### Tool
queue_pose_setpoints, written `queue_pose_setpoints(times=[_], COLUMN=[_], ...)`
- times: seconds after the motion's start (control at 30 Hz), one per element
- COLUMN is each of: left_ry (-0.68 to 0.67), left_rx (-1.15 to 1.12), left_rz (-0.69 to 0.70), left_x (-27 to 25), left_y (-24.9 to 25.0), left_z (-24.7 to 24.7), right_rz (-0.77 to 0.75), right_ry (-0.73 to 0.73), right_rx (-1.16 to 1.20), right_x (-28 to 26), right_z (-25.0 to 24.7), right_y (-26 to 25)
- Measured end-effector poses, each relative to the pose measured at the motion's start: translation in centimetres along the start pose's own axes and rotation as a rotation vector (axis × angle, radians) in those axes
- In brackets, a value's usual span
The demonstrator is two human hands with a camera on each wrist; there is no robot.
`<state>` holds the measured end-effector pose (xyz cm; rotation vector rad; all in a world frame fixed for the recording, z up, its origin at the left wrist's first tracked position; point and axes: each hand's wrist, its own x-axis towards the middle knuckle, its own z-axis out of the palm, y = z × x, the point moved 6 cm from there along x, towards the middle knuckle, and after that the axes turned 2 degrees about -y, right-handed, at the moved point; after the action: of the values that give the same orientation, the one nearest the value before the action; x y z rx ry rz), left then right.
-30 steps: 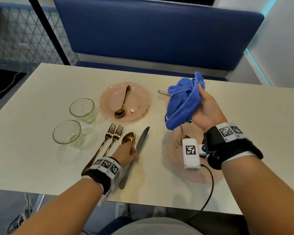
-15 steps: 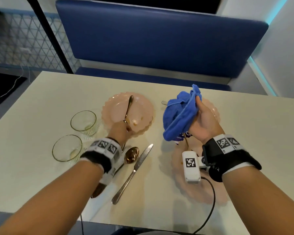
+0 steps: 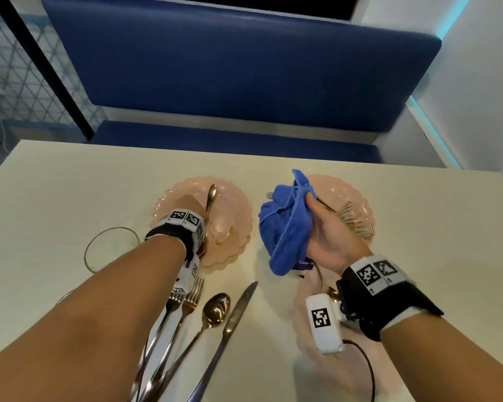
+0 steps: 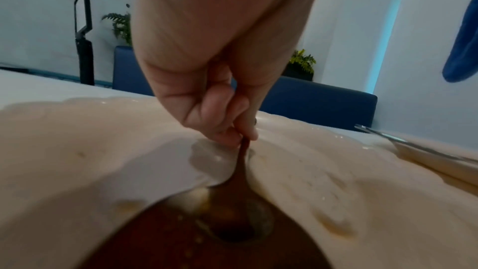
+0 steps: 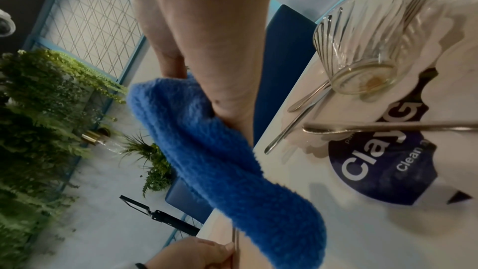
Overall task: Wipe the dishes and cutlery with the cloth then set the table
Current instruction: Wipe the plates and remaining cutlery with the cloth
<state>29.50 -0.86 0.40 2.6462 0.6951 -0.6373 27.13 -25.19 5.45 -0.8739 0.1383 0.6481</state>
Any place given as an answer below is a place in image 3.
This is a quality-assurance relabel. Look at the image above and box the person's right hand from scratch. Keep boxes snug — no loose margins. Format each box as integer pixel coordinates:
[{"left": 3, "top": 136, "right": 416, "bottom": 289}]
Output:
[{"left": 305, "top": 192, "right": 374, "bottom": 277}]

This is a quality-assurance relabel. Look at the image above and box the person's left hand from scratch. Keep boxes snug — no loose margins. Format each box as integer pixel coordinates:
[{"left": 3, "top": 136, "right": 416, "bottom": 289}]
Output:
[{"left": 169, "top": 194, "right": 207, "bottom": 215}]

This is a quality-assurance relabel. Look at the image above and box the blue microfibre cloth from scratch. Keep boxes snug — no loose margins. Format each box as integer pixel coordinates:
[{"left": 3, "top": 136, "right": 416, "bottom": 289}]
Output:
[{"left": 258, "top": 169, "right": 319, "bottom": 277}]

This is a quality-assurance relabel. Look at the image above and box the small gold spoon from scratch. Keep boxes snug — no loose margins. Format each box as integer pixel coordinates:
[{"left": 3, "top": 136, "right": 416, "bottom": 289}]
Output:
[{"left": 198, "top": 184, "right": 218, "bottom": 257}]

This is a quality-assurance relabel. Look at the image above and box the person's left forearm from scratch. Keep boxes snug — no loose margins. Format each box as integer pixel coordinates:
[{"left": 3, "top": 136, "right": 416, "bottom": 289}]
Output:
[{"left": 0, "top": 234, "right": 187, "bottom": 402}]

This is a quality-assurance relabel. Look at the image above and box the person's right forearm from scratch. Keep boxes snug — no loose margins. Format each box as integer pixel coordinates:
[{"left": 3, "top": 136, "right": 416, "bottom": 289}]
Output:
[{"left": 379, "top": 312, "right": 503, "bottom": 402}]

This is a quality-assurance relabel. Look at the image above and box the pink scalloped glass plate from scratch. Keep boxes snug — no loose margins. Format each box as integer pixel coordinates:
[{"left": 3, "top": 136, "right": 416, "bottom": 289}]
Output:
[
  {"left": 150, "top": 176, "right": 252, "bottom": 269},
  {"left": 293, "top": 267, "right": 388, "bottom": 402},
  {"left": 293, "top": 174, "right": 376, "bottom": 244}
]

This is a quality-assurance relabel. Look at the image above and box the black right wrist band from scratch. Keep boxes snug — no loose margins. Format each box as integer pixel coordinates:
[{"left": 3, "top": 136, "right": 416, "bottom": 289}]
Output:
[{"left": 336, "top": 255, "right": 445, "bottom": 342}]

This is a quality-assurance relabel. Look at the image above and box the black wrist band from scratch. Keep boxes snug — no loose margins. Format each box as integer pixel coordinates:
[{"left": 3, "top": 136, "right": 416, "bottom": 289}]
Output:
[
  {"left": 144, "top": 209, "right": 206, "bottom": 264},
  {"left": 336, "top": 255, "right": 445, "bottom": 342}
]

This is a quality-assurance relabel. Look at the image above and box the silver table knife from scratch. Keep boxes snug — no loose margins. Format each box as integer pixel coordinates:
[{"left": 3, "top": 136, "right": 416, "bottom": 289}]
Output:
[{"left": 187, "top": 280, "right": 259, "bottom": 402}]

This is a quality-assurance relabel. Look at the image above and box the black left wrist band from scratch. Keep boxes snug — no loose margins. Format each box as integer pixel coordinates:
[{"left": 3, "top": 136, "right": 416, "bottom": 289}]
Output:
[{"left": 144, "top": 209, "right": 206, "bottom": 264}]

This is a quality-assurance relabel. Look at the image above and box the cyan light strip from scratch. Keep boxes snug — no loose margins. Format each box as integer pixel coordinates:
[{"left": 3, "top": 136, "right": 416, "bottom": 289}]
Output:
[{"left": 406, "top": 0, "right": 473, "bottom": 170}]

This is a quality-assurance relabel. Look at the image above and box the rose gold table spoon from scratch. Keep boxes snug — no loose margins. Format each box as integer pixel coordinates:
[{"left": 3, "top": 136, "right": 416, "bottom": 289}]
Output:
[{"left": 151, "top": 292, "right": 231, "bottom": 402}]

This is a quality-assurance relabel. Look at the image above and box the blue upholstered bench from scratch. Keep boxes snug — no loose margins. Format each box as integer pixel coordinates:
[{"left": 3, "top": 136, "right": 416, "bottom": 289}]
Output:
[{"left": 42, "top": 0, "right": 442, "bottom": 164}]

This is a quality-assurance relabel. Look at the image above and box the rose gold table fork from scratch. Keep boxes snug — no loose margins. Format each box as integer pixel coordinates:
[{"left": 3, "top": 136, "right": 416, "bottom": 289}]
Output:
[{"left": 140, "top": 277, "right": 205, "bottom": 402}]

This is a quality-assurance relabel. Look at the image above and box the silver table fork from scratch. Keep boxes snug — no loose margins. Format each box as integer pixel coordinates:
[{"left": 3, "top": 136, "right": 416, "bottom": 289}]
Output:
[{"left": 130, "top": 288, "right": 186, "bottom": 402}]

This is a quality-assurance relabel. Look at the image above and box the clear drinking glass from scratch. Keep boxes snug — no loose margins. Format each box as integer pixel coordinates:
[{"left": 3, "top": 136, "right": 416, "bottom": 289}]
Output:
[{"left": 83, "top": 227, "right": 141, "bottom": 275}]

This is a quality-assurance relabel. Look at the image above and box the white diamond mesh fence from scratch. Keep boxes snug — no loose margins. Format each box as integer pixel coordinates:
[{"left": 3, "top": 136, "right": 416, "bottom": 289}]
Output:
[{"left": 0, "top": 10, "right": 106, "bottom": 131}]

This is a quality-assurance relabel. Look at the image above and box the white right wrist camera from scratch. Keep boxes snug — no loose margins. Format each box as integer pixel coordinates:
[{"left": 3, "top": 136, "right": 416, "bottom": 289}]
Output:
[{"left": 305, "top": 293, "right": 345, "bottom": 355}]

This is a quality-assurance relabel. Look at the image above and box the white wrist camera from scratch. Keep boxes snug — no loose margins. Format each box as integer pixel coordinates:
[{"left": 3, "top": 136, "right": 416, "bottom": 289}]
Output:
[
  {"left": 305, "top": 293, "right": 345, "bottom": 355},
  {"left": 171, "top": 254, "right": 202, "bottom": 296}
]

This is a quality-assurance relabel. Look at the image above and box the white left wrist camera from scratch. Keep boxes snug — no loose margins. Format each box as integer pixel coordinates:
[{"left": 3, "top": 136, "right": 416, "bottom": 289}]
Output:
[{"left": 171, "top": 254, "right": 202, "bottom": 296}]

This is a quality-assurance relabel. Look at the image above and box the black camera cable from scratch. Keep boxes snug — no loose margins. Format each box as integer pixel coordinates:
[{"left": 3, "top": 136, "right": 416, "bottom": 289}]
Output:
[{"left": 343, "top": 339, "right": 376, "bottom": 402}]

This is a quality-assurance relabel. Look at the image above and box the black metal post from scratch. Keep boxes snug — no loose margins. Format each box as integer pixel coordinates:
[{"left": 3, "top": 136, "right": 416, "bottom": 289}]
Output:
[{"left": 0, "top": 0, "right": 95, "bottom": 141}]

